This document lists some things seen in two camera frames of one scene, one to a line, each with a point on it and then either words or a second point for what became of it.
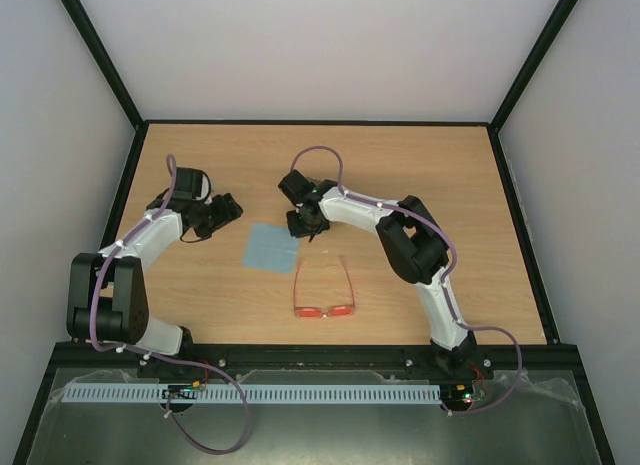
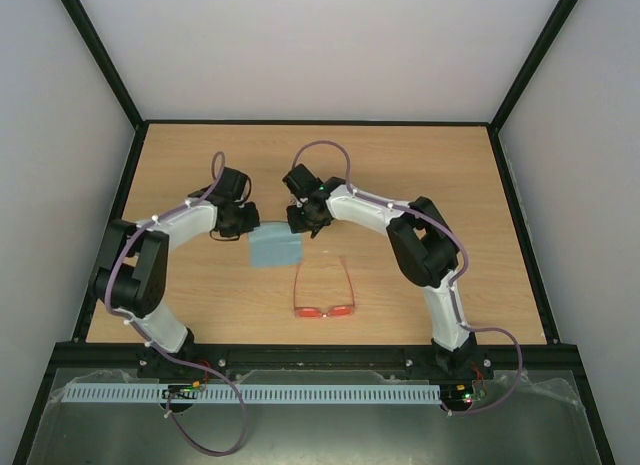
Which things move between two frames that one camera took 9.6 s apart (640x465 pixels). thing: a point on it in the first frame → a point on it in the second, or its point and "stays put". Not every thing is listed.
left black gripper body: [202, 229] → [242, 222]
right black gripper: [302, 225] stays put
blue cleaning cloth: [272, 248] stays put
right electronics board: [458, 397] stays put
